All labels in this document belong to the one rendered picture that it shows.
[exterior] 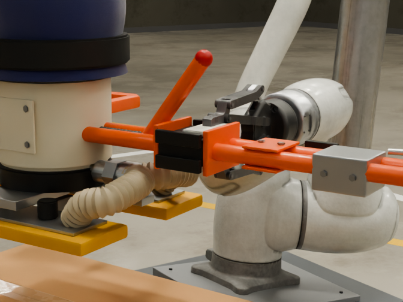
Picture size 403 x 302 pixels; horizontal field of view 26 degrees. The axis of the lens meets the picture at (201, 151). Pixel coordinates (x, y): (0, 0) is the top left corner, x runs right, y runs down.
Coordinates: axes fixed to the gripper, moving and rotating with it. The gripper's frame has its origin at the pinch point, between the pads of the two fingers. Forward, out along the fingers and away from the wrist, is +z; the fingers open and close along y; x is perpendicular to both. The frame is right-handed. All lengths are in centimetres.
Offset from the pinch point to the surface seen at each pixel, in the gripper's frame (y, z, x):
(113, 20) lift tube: -15.9, -0.5, 15.3
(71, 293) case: 28.6, -5.7, 29.1
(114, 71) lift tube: -8.7, -0.7, 15.5
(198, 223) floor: 124, -313, 200
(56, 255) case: 29, -19, 44
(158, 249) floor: 124, -262, 193
